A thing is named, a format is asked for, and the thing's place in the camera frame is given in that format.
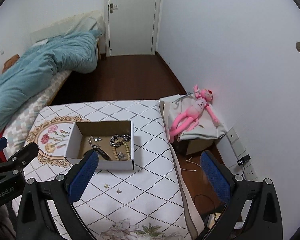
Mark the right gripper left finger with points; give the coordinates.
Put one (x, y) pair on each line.
(68, 188)

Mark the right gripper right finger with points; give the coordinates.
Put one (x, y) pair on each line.
(230, 189)

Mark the black smart band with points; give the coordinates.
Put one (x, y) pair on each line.
(103, 154)

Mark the white cardboard jewelry box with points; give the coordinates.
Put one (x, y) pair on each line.
(116, 138)

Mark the checked patterned mattress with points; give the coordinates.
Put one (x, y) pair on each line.
(21, 122)

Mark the black power adapter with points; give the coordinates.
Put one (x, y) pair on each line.
(243, 160)

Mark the floral patterned tablecloth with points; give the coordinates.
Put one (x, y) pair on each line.
(155, 202)

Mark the pink panther plush toy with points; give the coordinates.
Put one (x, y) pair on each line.
(189, 119)

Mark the brown wooden headboard piece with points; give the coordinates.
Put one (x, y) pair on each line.
(10, 62)

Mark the teal quilted duvet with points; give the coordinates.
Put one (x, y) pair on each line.
(34, 70)

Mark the white pillow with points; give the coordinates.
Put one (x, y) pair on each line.
(81, 22)

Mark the white door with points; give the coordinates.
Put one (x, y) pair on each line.
(132, 26)

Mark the white wall socket strip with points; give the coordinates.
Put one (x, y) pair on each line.
(247, 171)

